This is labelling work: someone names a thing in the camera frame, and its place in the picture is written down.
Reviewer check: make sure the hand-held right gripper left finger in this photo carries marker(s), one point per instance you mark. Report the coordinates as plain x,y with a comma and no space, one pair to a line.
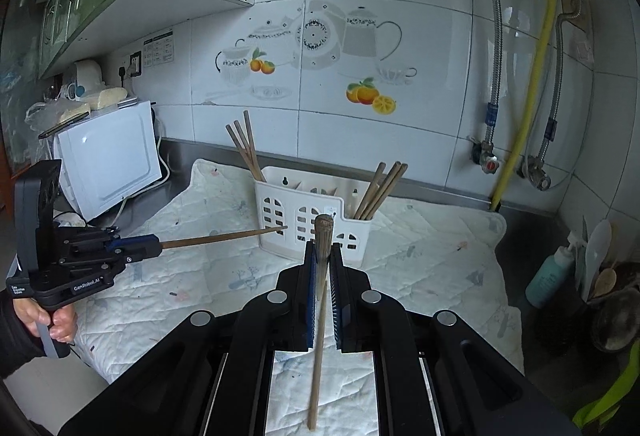
311,296

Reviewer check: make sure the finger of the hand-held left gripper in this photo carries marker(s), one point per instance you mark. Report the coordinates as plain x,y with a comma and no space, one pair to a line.
135,242
127,256

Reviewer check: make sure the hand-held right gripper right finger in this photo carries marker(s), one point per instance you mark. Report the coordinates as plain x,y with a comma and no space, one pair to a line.
338,301

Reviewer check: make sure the brown wooden chopstick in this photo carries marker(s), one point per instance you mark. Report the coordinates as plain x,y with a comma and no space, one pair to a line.
324,231
225,236

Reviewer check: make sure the white house-shaped utensil holder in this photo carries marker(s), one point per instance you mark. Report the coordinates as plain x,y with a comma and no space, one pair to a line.
280,196

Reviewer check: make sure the group of wooden chopsticks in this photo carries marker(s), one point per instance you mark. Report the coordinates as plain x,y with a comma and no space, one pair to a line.
248,150

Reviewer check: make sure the person's left forearm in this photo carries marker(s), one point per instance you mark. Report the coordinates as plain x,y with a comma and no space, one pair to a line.
15,346

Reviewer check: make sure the person's left hand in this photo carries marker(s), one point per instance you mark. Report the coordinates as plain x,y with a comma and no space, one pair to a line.
57,323

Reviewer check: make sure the white microwave oven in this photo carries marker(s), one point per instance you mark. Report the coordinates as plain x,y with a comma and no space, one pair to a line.
110,160

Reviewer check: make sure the black flat tray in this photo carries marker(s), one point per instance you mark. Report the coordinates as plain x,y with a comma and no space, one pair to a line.
65,123

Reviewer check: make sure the cream quilted mat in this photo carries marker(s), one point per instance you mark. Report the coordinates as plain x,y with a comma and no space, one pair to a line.
425,256

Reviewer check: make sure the clear plastic bag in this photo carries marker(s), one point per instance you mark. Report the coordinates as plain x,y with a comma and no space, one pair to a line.
40,115

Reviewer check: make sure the pale yellow packet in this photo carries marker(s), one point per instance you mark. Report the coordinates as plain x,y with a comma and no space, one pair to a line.
100,98

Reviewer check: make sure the white electric kettle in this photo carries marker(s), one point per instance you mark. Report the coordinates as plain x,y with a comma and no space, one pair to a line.
85,78

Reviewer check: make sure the teal pump bottle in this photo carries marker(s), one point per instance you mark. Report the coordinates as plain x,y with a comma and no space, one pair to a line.
547,281

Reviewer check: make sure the metal water valve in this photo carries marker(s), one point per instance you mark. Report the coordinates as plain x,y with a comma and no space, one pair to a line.
536,173

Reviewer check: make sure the white rice paddle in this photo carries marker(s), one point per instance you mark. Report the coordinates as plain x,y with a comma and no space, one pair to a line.
599,251

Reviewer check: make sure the wooden spoon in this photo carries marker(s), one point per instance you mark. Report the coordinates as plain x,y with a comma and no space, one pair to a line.
606,281

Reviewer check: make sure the dark metal pot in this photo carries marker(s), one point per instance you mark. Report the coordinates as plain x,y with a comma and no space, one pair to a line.
617,321

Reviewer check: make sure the green plastic basket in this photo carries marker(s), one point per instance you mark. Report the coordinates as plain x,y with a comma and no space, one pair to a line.
615,396

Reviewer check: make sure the black wall plug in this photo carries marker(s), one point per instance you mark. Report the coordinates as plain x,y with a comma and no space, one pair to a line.
124,72

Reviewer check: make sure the wall socket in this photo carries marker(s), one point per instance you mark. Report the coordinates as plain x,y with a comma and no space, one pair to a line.
135,63

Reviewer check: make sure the printed wall label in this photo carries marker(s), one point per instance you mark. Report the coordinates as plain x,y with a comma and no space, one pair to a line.
159,49

